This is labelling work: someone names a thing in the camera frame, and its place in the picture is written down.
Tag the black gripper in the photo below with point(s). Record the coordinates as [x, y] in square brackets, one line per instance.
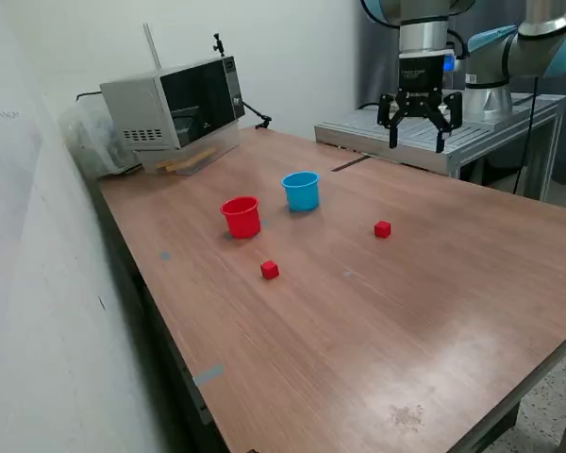
[422, 71]

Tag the red cube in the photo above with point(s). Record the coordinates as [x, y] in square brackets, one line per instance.
[382, 229]
[269, 270]

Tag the aluminium robot mounting table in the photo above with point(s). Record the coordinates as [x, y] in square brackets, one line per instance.
[349, 134]

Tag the dark metal strip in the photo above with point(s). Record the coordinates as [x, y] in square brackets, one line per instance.
[351, 164]

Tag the blue plastic cup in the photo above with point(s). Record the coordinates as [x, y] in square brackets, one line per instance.
[304, 198]

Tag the red plastic cup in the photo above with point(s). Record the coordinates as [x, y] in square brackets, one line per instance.
[240, 224]

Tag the clear plastic container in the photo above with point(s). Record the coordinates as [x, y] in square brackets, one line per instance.
[217, 144]

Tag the wooden stick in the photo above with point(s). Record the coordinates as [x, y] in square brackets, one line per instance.
[174, 168]
[188, 158]

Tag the thin white rod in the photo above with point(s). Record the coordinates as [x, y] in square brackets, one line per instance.
[152, 45]

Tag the silver microwave oven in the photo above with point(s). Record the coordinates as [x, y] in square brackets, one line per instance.
[137, 108]

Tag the long blue tape strip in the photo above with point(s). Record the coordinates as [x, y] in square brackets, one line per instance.
[208, 375]

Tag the translucent plastic bag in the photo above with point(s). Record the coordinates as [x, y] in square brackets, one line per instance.
[89, 137]

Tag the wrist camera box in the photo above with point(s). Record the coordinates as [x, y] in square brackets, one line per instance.
[449, 63]

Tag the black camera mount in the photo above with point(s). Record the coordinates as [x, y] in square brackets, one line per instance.
[218, 45]

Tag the dark table frame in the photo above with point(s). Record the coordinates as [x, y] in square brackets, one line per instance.
[158, 330]

